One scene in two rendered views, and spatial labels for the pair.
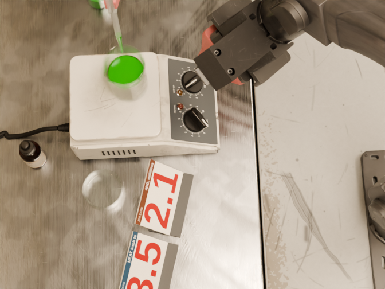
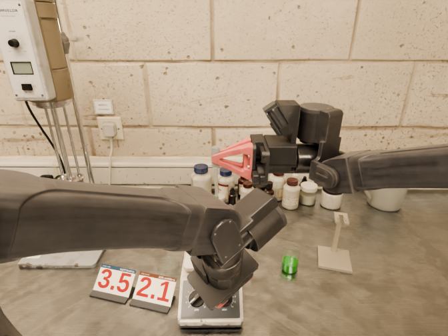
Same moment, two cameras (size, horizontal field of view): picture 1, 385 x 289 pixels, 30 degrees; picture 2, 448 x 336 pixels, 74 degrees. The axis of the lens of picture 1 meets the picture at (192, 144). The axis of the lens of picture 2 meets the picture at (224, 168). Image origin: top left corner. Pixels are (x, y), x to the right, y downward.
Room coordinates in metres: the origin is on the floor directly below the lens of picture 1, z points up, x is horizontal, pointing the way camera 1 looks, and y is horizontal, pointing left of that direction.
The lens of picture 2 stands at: (0.36, -0.44, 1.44)
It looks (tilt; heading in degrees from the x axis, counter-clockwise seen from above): 25 degrees down; 90
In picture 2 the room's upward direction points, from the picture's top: straight up
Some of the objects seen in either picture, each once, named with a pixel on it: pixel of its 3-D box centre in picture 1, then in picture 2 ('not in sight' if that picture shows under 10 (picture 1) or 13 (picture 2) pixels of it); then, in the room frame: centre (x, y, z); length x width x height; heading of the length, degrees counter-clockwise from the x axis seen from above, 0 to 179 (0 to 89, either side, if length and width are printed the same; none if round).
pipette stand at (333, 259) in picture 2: not in sight; (337, 240); (0.65, 0.16, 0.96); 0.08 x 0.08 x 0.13; 75
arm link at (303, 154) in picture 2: not in sight; (307, 155); (0.52, 0.08, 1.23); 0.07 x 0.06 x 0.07; 0
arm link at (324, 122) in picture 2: not in sight; (325, 143); (0.54, 0.05, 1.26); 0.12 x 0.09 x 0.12; 124
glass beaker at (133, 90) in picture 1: (124, 75); not in sight; (0.35, 0.08, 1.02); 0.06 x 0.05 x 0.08; 124
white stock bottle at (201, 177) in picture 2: not in sight; (201, 183); (0.29, 0.47, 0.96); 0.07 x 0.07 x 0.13
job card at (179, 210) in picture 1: (164, 198); (153, 291); (0.21, 0.04, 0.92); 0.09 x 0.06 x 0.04; 165
